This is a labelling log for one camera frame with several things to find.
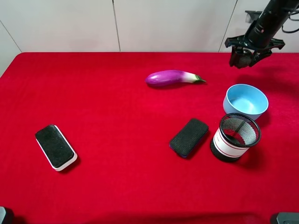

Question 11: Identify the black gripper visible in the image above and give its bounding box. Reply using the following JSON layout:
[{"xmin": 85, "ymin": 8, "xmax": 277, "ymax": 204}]
[{"xmin": 225, "ymin": 35, "xmax": 285, "ymax": 67}]

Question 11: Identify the dark grey patterned ball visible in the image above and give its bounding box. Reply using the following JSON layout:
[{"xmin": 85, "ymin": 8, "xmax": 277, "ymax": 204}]
[{"xmin": 235, "ymin": 49, "xmax": 252, "ymax": 69}]

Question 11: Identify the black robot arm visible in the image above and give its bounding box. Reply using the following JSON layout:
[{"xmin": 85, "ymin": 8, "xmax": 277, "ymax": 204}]
[{"xmin": 225, "ymin": 0, "xmax": 299, "ymax": 69}]

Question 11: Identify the light blue bowl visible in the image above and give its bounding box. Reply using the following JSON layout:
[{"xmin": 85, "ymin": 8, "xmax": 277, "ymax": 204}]
[{"xmin": 223, "ymin": 84, "xmax": 269, "ymax": 120}]

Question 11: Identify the black mesh pen holder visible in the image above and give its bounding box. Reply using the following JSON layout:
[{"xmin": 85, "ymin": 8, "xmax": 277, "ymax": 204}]
[{"xmin": 210, "ymin": 113, "xmax": 261, "ymax": 162}]

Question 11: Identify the purple eggplant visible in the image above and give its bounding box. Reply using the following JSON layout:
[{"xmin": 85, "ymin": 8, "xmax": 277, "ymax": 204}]
[{"xmin": 145, "ymin": 70, "xmax": 206, "ymax": 87}]

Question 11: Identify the black eraser with blue base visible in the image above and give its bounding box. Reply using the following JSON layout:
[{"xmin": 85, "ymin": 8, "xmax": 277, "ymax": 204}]
[{"xmin": 169, "ymin": 119, "xmax": 209, "ymax": 158}]

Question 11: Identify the red tablecloth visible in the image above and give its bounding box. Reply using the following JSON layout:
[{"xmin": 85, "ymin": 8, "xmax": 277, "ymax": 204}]
[{"xmin": 0, "ymin": 53, "xmax": 299, "ymax": 224}]

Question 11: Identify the black device bottom right corner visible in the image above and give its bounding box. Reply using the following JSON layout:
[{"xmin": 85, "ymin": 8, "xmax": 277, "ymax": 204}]
[{"xmin": 270, "ymin": 212, "xmax": 299, "ymax": 224}]

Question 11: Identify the black device corner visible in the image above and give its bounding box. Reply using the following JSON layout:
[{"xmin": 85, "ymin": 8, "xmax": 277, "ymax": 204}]
[
  {"xmin": 0, "ymin": 206, "xmax": 14, "ymax": 224},
  {"xmin": 270, "ymin": 212, "xmax": 299, "ymax": 224}
]

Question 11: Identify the black eraser with white base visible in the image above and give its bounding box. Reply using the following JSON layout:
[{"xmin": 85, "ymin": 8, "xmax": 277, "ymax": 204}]
[{"xmin": 35, "ymin": 124, "xmax": 78, "ymax": 172}]

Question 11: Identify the black device bottom left corner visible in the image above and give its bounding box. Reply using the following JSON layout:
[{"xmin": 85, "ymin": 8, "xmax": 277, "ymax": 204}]
[{"xmin": 0, "ymin": 206, "xmax": 14, "ymax": 224}]

